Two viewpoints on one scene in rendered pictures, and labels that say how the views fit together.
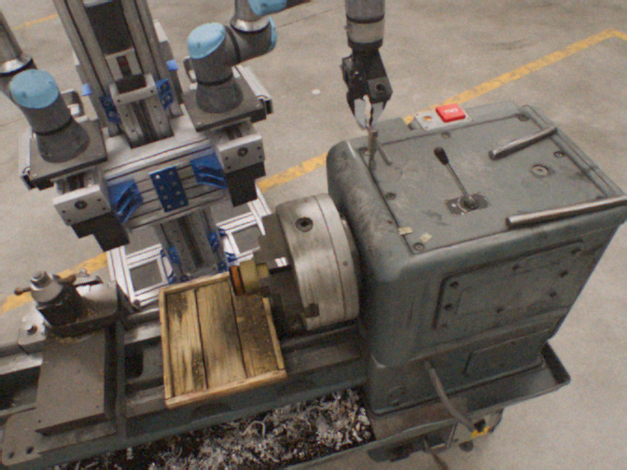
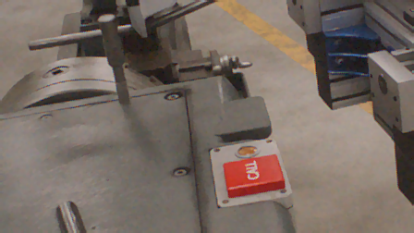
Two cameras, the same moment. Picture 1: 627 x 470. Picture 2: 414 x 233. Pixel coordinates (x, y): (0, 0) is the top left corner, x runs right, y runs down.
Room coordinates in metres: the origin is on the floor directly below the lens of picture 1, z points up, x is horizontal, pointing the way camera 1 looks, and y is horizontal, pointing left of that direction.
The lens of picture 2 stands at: (1.18, -1.30, 1.77)
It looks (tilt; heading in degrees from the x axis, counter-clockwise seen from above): 26 degrees down; 97
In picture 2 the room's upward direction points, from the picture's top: 9 degrees counter-clockwise
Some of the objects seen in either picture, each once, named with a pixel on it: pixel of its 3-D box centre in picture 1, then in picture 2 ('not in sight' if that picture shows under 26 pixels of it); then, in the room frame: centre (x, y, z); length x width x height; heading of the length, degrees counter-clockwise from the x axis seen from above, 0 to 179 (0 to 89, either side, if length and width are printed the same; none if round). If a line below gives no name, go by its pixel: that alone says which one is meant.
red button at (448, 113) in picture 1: (450, 114); (253, 178); (1.05, -0.39, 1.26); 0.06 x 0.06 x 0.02; 10
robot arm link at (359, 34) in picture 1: (364, 27); not in sight; (0.92, -0.14, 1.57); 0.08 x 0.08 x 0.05
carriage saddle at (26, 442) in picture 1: (67, 366); not in sight; (0.63, 0.68, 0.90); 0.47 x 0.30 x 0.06; 10
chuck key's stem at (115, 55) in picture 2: (372, 149); (115, 60); (0.87, -0.15, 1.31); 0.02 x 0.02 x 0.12; 10
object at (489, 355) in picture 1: (430, 344); not in sight; (0.84, -0.37, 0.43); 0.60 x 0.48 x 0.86; 100
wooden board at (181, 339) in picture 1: (218, 331); not in sight; (0.70, 0.28, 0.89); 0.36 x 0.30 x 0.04; 10
